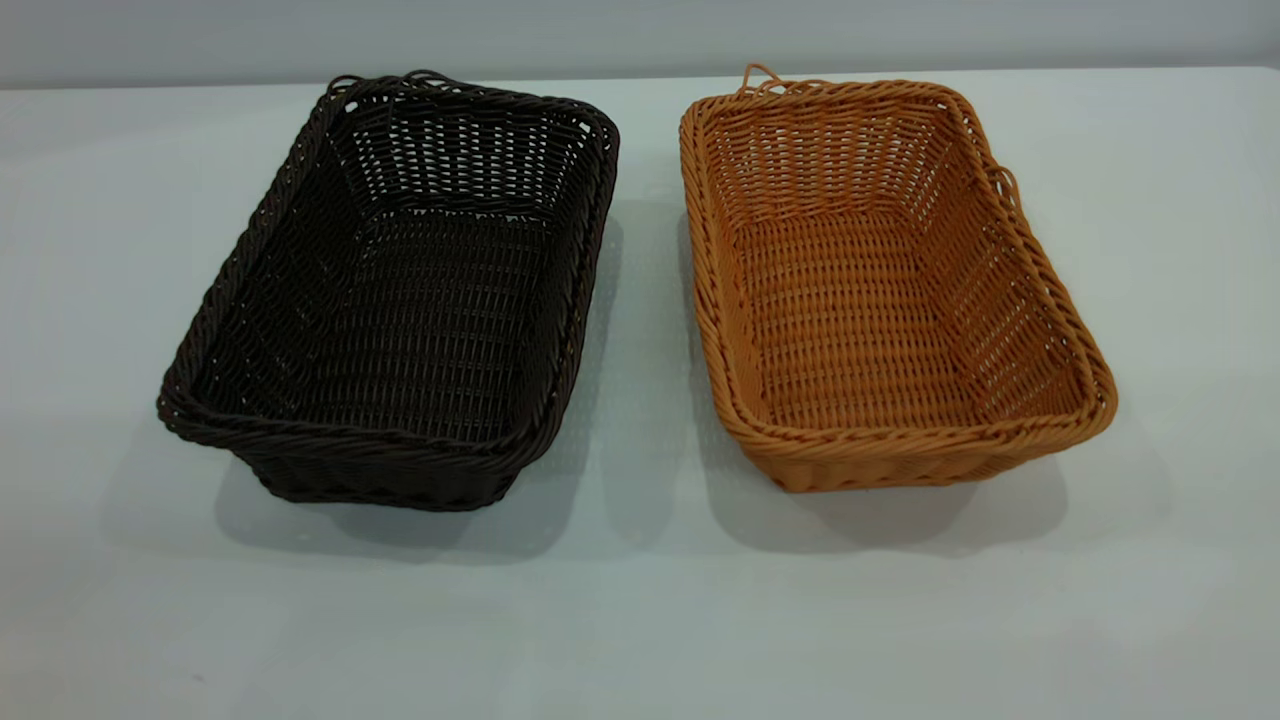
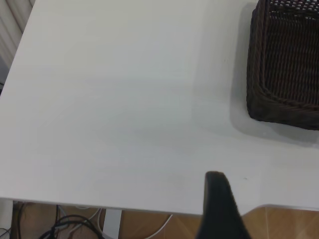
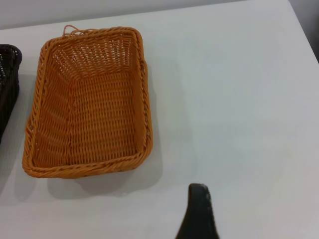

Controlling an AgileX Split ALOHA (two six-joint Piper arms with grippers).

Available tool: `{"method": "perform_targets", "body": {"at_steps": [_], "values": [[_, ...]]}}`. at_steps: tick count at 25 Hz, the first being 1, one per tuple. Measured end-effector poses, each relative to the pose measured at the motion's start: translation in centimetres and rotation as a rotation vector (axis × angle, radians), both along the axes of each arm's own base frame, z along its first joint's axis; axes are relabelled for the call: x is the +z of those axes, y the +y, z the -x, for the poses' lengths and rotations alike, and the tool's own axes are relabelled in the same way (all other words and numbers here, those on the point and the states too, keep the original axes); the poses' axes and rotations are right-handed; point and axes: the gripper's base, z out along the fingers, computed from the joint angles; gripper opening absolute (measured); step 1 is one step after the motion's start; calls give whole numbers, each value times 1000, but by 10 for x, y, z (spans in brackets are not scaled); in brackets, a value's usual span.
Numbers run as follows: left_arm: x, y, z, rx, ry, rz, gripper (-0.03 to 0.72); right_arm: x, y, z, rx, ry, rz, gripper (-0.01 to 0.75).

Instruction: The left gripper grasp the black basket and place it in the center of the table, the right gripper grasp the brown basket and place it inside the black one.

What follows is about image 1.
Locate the black woven wicker basket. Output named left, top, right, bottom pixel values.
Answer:
left=156, top=70, right=621, bottom=513

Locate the orange woven wicker basket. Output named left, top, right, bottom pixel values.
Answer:
left=679, top=64, right=1119, bottom=494

